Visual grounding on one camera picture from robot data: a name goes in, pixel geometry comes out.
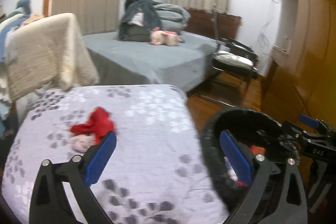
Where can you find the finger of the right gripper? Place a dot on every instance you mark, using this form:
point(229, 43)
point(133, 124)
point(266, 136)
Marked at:
point(310, 122)

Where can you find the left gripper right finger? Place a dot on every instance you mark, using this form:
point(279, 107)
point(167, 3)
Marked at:
point(274, 195)

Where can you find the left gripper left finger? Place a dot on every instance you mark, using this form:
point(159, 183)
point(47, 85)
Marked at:
point(49, 201)

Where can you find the orange mesh net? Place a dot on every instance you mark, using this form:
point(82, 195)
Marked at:
point(256, 150)

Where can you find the pink sock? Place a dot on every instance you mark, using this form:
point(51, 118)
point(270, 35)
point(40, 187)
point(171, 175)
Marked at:
point(81, 143)

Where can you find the red sock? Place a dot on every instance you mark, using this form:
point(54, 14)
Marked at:
point(98, 124)

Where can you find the black lined trash bin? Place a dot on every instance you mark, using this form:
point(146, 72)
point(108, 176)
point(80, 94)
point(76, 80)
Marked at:
point(249, 127)

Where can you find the wooden wardrobe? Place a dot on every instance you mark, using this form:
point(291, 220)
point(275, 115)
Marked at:
point(301, 80)

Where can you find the black cantilever chair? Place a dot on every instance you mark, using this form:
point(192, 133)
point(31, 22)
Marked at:
point(246, 75)

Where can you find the silver chair cushion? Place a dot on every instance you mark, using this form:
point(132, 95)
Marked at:
point(233, 60)

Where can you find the grey floral quilt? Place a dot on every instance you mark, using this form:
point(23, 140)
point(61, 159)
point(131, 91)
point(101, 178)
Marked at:
point(156, 173)

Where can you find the dark wooden headboard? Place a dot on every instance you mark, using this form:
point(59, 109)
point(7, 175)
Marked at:
point(204, 23)

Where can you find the beige quilt on rack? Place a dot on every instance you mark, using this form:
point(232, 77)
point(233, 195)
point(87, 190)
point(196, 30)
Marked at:
point(51, 49)

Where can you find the grey bed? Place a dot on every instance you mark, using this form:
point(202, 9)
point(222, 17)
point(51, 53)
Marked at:
point(133, 63)

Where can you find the pink plush pig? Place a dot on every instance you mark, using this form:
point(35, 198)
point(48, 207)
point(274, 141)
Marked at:
point(167, 38)

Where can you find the blue white scalloped cloth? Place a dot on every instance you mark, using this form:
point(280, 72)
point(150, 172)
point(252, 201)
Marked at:
point(8, 24)

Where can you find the folded grey blanket stack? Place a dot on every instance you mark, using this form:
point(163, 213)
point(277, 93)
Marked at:
point(150, 19)

